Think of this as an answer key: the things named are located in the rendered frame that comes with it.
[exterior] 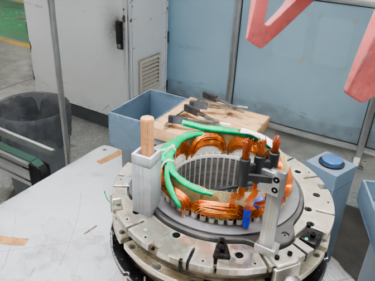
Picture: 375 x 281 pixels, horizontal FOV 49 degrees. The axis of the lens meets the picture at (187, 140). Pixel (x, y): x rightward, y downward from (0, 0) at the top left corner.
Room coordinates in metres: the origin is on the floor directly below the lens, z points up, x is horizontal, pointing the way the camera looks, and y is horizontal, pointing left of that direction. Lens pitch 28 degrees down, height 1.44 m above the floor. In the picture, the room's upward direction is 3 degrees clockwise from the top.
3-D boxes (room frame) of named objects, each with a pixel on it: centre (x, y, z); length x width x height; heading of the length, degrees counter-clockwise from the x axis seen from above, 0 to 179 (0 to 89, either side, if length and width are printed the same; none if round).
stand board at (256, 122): (0.79, -0.05, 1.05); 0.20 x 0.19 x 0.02; 63
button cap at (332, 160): (0.70, -0.28, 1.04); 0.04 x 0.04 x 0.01
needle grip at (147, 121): (0.45, 0.05, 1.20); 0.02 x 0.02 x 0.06
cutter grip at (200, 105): (0.82, -0.02, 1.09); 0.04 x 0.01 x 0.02; 78
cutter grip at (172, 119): (0.74, 0.02, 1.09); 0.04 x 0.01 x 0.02; 78
